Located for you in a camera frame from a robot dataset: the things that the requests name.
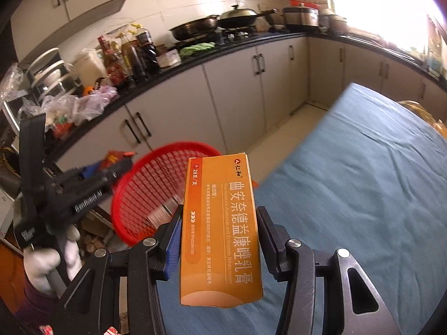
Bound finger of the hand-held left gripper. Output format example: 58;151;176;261
79;159;135;191
17;113;47;199

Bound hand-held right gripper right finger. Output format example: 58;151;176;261
256;207;402;335

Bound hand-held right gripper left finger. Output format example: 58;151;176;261
63;204;186;335

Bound red plastic basket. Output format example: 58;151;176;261
111;141;261;247

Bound orange medicine box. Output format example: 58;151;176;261
179;152;264;308

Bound person's left hand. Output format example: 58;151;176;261
23;225;82;294

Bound red snack packet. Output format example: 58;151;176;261
103;150;136;166

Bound crumpled plastic bags on counter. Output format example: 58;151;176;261
40;85;119;137

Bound white dish rack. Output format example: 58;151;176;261
28;47;75;102

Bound white plastic jug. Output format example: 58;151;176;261
72;49;107;86

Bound group of condiment bottles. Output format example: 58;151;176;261
97;24;158;86

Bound beige base cabinets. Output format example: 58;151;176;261
56;35;447;189

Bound green cloth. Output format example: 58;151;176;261
180;42;216;57

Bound dark frying pan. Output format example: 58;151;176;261
168;16;219;41

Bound gas stove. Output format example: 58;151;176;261
175;30;280;47

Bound black kitchen countertop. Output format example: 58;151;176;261
45;30;447;168

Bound black wok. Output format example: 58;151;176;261
217;4;280;30

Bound yellow plastic bag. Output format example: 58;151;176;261
398;99;447;130

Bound steel rice cooker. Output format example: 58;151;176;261
282;6;320;33

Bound dark cooking pot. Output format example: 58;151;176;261
319;9;348;34

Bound kitchen window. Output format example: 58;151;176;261
328;0;447;60

